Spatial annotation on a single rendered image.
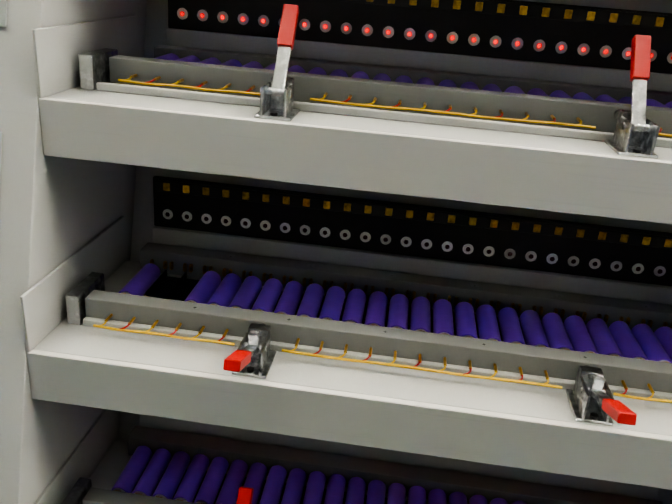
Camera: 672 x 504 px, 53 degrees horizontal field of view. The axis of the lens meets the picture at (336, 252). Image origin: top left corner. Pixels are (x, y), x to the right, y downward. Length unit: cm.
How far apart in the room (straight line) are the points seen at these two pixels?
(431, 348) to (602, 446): 15
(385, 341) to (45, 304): 28
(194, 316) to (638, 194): 36
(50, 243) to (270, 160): 20
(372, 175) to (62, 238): 27
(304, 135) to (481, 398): 24
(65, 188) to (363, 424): 32
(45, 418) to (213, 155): 28
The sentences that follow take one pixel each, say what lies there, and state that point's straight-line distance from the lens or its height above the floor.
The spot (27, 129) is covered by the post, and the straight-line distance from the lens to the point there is 57.
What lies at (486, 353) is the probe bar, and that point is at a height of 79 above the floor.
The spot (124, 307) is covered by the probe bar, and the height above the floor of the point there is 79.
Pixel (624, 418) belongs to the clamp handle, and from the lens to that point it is 49.
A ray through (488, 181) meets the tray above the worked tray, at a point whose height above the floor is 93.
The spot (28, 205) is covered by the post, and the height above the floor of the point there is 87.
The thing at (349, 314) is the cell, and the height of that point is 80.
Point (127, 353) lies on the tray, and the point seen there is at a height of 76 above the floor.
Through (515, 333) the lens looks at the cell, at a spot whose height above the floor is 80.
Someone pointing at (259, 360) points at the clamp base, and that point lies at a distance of 53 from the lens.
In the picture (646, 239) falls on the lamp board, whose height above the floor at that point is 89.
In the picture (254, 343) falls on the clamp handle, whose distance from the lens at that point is 54.
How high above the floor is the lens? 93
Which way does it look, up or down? 8 degrees down
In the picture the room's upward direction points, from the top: 6 degrees clockwise
